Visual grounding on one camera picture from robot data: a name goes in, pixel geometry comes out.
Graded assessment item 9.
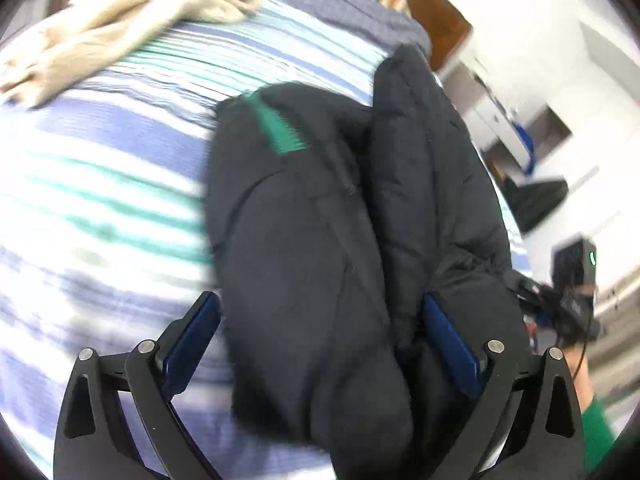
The white desk with drawers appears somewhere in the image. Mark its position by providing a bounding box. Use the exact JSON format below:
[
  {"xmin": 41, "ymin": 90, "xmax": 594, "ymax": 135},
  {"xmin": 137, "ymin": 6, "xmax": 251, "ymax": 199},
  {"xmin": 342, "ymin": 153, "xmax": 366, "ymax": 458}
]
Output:
[{"xmin": 440, "ymin": 52, "xmax": 573, "ymax": 180}]

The grey blue folded blanket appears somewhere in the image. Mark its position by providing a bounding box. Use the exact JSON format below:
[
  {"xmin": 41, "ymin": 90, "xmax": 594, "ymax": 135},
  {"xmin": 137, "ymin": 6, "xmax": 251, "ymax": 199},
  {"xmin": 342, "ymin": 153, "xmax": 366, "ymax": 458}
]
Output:
[{"xmin": 281, "ymin": 0, "xmax": 432, "ymax": 58}]

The cream knitted sweater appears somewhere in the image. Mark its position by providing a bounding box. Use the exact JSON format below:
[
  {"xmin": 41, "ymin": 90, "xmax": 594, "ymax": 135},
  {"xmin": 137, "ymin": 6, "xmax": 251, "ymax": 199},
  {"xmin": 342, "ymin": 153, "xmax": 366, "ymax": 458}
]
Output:
[{"xmin": 1, "ymin": 0, "xmax": 264, "ymax": 108}]

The green sleeved right forearm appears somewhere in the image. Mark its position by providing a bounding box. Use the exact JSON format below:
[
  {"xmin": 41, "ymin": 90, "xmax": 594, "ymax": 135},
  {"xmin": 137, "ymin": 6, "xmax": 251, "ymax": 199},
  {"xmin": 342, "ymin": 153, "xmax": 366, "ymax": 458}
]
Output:
[{"xmin": 582, "ymin": 398, "xmax": 615, "ymax": 472}]

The person's right hand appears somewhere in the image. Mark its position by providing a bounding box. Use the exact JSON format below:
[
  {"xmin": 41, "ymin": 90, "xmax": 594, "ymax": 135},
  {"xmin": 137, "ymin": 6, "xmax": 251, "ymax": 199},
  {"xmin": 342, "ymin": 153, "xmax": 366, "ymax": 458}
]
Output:
[{"xmin": 564, "ymin": 282, "xmax": 599, "ymax": 401}]

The black puffer jacket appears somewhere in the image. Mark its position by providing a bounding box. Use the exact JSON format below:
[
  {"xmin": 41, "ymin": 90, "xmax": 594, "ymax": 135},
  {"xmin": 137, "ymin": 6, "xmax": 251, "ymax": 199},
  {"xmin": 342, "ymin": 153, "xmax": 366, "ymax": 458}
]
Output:
[{"xmin": 205, "ymin": 44, "xmax": 528, "ymax": 479}]

